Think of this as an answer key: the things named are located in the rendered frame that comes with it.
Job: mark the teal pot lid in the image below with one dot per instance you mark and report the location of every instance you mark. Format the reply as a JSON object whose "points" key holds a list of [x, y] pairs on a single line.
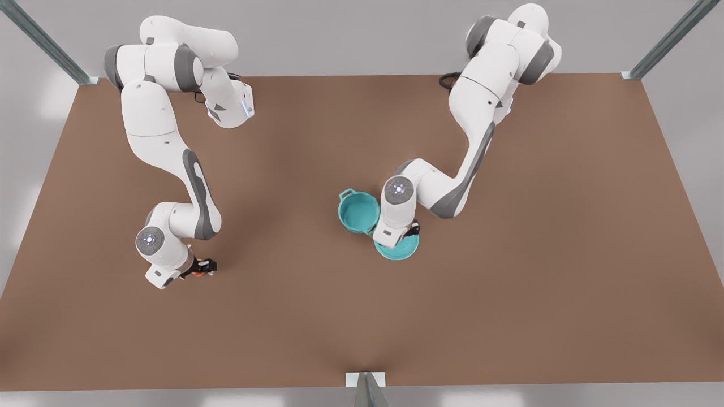
{"points": [[399, 249]]}

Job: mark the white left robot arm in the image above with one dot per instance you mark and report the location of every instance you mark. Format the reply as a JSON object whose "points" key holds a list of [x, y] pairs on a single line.
{"points": [[485, 85]]}

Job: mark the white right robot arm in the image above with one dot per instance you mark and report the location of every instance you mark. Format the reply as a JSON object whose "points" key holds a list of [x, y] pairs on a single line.
{"points": [[151, 118]]}

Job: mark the teal pot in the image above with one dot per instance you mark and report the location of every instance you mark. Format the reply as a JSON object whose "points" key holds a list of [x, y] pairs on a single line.
{"points": [[357, 212]]}

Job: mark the silver frame post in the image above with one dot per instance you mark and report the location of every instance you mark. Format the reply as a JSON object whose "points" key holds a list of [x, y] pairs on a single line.
{"points": [[367, 390], [667, 40], [48, 44]]}

